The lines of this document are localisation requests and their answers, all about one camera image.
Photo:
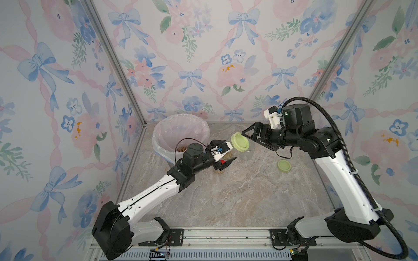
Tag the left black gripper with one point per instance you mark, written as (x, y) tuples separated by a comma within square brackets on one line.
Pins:
[(217, 165)]

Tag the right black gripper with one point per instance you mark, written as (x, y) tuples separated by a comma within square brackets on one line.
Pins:
[(264, 136)]

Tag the green lid jar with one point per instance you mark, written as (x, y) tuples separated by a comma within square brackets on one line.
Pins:
[(240, 144), (248, 154)]

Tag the light green jar lid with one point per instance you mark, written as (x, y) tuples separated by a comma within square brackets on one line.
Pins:
[(284, 166)]

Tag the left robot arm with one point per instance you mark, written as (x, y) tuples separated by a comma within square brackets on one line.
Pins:
[(118, 225)]

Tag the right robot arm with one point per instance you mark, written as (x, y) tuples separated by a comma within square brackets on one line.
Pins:
[(293, 126)]

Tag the peanuts inside trash bin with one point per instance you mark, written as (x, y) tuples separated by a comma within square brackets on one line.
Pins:
[(181, 149)]

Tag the grey mesh trash bin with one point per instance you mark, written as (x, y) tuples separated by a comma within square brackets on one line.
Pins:
[(171, 160)]

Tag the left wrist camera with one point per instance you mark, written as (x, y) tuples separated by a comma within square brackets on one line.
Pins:
[(221, 151)]

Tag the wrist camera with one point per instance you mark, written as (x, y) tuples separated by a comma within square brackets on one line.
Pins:
[(221, 151), (275, 117)]

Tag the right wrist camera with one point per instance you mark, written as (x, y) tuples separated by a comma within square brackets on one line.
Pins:
[(275, 117)]

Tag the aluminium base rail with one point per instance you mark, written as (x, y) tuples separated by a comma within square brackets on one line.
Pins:
[(244, 244)]

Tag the left aluminium corner post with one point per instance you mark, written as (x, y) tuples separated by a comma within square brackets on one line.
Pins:
[(112, 56)]

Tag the aluminium corner post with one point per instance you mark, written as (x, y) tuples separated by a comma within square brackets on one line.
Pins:
[(112, 56), (356, 22)]

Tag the right aluminium corner post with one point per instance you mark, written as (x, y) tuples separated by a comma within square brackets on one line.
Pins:
[(356, 22)]

